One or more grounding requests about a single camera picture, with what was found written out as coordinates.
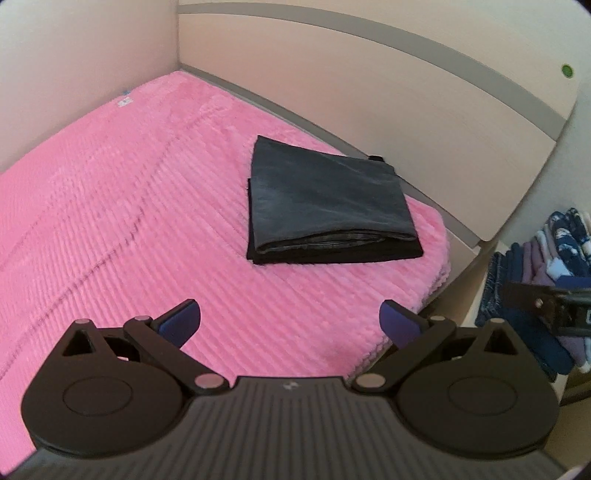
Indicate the pile of blue purple clothes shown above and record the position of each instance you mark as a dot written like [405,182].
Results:
[549,350]

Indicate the green round sticker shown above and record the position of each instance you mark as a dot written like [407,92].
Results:
[567,71]

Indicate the white blanket label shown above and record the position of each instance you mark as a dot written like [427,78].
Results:
[125,99]

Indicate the blue white patterned cloth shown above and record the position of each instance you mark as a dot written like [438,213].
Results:
[568,240]

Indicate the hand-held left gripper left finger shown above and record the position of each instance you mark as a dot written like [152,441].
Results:
[182,321]

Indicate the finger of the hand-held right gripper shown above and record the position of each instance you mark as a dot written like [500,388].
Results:
[531,297]

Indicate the dark grey jeans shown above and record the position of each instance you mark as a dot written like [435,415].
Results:
[323,198]

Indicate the black folded garment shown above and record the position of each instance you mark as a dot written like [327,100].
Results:
[346,258]

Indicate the purple folded cloth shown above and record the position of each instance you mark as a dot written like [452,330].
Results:
[538,263]

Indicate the beige wooden headboard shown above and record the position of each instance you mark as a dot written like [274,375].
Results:
[369,83]

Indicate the blue denim cloth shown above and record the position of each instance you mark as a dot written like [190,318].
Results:
[491,295]

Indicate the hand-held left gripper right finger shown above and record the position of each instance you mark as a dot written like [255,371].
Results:
[399,323]

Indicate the pink ribbed blanket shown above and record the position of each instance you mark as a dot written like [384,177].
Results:
[115,207]

